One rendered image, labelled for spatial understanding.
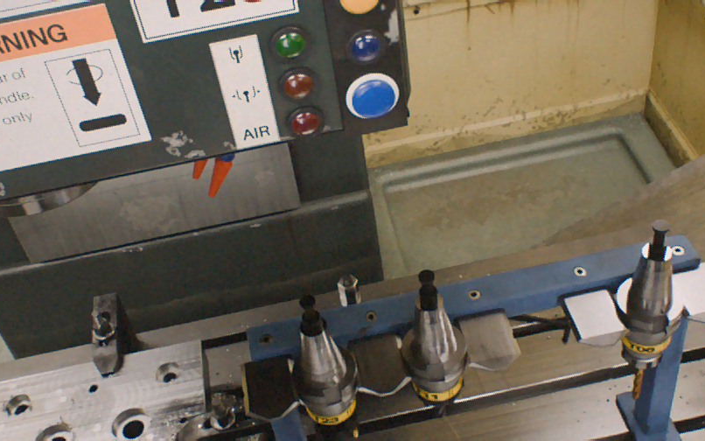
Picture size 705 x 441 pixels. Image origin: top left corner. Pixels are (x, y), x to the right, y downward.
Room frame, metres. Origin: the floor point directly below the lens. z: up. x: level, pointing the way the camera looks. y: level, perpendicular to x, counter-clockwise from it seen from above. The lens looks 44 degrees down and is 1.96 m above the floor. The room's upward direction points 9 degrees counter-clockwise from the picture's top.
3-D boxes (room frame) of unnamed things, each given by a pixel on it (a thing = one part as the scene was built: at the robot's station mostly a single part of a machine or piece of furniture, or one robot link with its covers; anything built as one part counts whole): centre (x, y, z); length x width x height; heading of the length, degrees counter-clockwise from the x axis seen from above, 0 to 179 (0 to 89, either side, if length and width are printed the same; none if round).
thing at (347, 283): (0.87, 0.02, 0.96); 0.03 x 0.03 x 0.13
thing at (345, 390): (0.57, 0.05, 1.21); 0.06 x 0.06 x 0.03
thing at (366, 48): (0.52, -0.03, 1.62); 0.02 x 0.01 x 0.02; 94
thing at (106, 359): (0.87, 0.36, 0.97); 0.13 x 0.03 x 0.15; 4
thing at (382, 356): (0.57, 0.00, 1.21); 0.07 x 0.05 x 0.01; 4
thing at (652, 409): (0.65, -0.33, 1.05); 0.10 x 0.05 x 0.30; 4
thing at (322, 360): (0.57, 0.05, 1.26); 0.04 x 0.04 x 0.07
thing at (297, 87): (0.52, 0.02, 1.60); 0.02 x 0.01 x 0.02; 94
